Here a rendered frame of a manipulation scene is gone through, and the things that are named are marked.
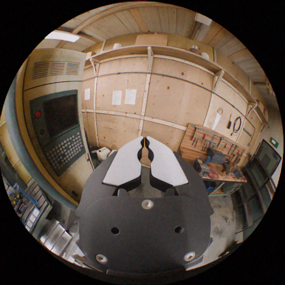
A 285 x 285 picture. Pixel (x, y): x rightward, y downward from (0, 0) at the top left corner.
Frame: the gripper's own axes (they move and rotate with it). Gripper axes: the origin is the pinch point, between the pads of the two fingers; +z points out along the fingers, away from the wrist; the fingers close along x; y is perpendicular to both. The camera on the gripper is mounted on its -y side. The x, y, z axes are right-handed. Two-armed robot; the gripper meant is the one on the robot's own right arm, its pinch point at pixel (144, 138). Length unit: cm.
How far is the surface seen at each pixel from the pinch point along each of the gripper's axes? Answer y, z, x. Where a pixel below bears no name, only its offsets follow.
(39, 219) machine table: 58, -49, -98
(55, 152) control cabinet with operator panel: 22, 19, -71
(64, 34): -166, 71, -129
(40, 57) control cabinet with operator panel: -55, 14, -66
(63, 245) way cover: 77, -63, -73
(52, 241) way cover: 73, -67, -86
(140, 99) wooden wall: -2, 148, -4
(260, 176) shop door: 89, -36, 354
